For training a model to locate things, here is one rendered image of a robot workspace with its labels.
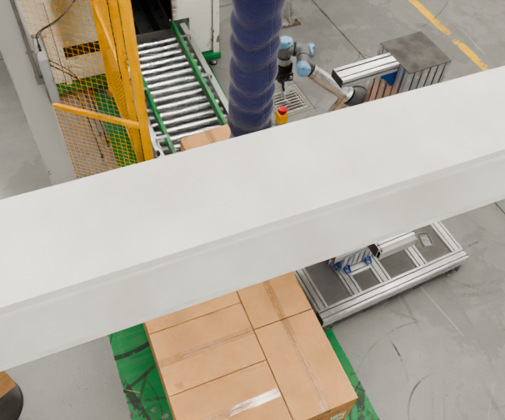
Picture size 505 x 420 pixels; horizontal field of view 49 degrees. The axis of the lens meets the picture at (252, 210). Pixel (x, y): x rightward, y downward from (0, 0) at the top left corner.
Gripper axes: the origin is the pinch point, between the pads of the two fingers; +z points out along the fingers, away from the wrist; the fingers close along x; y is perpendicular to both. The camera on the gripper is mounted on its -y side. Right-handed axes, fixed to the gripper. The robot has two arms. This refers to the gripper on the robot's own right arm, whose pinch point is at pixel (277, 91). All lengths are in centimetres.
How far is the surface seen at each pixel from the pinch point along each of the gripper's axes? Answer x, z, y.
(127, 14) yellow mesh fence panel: 52, -35, -68
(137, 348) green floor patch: -48, 152, -119
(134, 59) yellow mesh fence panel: 52, -5, -67
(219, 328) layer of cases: -80, 98, -72
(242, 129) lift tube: -29.9, -11.7, -36.7
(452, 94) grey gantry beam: -181, -180, -90
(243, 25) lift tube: -29, -74, -38
